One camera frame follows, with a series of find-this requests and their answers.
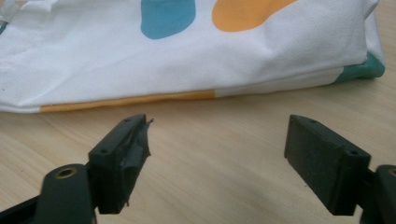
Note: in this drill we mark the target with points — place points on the white spotted canvas bag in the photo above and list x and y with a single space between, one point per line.
174 53

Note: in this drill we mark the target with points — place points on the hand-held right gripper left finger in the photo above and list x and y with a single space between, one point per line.
120 168

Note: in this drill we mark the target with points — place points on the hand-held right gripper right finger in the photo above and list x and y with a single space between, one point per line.
323 168

